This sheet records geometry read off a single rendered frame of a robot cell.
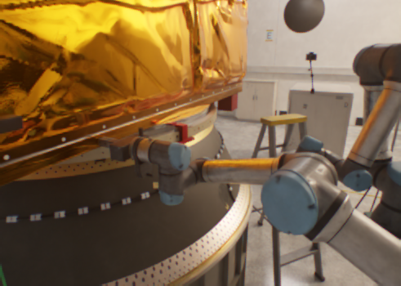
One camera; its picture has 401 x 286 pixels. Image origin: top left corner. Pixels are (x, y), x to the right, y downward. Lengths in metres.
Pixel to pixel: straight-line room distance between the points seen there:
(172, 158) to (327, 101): 3.93
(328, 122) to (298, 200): 4.10
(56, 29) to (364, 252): 0.81
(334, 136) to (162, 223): 3.79
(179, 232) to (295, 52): 7.67
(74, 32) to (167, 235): 0.85
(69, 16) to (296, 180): 0.68
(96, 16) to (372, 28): 8.02
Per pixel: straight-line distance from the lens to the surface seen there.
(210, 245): 1.32
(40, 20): 0.76
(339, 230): 0.54
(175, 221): 1.22
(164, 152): 0.75
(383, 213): 1.17
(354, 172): 0.96
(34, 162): 0.82
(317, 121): 4.58
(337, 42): 8.47
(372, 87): 1.09
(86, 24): 0.84
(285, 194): 0.52
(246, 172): 0.74
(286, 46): 8.54
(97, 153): 1.08
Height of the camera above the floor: 2.05
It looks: 17 degrees down
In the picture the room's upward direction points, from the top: straight up
